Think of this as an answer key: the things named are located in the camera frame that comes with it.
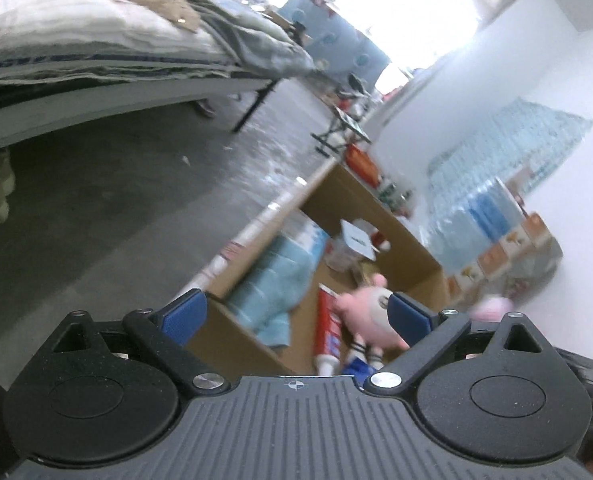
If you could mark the cardboard box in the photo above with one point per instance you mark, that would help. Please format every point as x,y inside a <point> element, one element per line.
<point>406,255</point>

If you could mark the shoe under bed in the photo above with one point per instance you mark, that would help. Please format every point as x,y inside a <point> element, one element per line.
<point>205,108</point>

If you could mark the orange patterned board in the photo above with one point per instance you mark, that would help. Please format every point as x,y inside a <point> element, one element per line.
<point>506,255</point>

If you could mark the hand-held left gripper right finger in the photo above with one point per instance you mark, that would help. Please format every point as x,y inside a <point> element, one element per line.
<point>409,317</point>

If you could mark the red and white toothpaste tube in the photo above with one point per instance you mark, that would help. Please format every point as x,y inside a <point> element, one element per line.
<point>327,330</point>

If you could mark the floral wall cloth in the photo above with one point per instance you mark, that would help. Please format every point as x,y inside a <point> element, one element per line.
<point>516,145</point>

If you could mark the light blue towel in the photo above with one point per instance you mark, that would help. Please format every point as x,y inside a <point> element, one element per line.
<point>271,290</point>

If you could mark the green folding stool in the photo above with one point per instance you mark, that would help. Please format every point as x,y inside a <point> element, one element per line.
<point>344,127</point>

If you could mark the metal frame bed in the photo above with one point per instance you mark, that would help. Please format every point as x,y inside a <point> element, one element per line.
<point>101,60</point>

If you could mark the pink plush doll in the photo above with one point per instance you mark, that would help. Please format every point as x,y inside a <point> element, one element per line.
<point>369,315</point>

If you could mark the small pink plush toy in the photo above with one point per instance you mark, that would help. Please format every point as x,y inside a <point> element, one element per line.
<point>491,308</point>

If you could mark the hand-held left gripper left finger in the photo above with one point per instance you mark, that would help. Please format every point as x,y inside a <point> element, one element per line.
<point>184,315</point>

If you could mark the orange bag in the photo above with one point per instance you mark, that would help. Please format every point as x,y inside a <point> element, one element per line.
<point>364,162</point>

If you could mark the white yogurt cup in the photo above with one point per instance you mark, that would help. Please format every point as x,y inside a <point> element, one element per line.
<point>351,250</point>

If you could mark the grey quilt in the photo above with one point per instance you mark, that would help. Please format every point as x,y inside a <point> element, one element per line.
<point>266,40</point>

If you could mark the blue dotted cloth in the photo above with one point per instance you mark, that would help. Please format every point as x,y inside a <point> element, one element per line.
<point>336,40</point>

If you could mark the blue water jug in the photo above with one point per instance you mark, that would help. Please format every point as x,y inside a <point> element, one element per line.
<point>471,230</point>

